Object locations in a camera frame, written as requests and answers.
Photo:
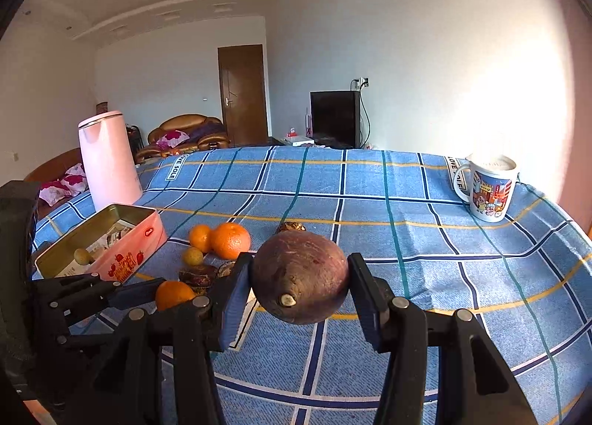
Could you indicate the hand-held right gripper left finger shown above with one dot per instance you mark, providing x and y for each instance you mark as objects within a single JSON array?
[{"x": 233, "y": 300}]

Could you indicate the newspaper sheet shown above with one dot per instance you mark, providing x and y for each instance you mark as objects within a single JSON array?
[{"x": 104, "y": 240}]

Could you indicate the white cartoon print mug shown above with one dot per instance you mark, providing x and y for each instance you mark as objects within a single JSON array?
[{"x": 490, "y": 189}]

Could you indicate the small yellow-green fruit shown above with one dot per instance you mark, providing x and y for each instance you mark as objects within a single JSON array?
[
  {"x": 83, "y": 256},
  {"x": 192, "y": 257}
]

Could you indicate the large purple round fruit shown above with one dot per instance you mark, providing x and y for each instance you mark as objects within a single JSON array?
[{"x": 300, "y": 277}]

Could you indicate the brown wooden door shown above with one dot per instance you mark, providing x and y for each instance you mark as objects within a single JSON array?
[{"x": 243, "y": 94}]

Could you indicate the pink metal tin box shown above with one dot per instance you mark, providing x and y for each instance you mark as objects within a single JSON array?
[{"x": 134, "y": 249}]

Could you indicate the white wall outlet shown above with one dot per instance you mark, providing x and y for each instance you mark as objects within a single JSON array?
[{"x": 363, "y": 81}]

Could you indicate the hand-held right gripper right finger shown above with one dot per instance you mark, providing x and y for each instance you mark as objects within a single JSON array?
[{"x": 370, "y": 305}]

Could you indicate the black television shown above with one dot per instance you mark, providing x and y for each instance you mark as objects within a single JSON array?
[{"x": 335, "y": 117}]

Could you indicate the brown leather sofa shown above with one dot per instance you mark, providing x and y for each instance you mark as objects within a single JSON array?
[{"x": 60, "y": 159}]

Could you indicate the brown leather armchair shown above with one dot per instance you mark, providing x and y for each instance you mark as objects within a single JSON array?
[{"x": 185, "y": 124}]

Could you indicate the white electric kettle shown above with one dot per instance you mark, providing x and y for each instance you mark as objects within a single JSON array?
[{"x": 108, "y": 161}]

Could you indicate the white flat box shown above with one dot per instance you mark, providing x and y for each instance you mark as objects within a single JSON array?
[{"x": 298, "y": 140}]

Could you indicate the small orange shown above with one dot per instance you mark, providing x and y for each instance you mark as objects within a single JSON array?
[
  {"x": 200, "y": 237},
  {"x": 173, "y": 294}
]

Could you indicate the large orange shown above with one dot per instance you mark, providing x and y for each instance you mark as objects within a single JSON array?
[{"x": 230, "y": 240}]

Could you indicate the white pink floral pillow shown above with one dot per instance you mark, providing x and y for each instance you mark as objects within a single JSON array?
[
  {"x": 52, "y": 192},
  {"x": 74, "y": 176},
  {"x": 172, "y": 138}
]

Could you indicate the blue plaid tablecloth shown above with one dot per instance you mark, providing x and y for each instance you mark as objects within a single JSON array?
[{"x": 416, "y": 268}]

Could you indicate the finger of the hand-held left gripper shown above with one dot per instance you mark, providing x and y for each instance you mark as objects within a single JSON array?
[
  {"x": 134, "y": 293},
  {"x": 69, "y": 282}
]

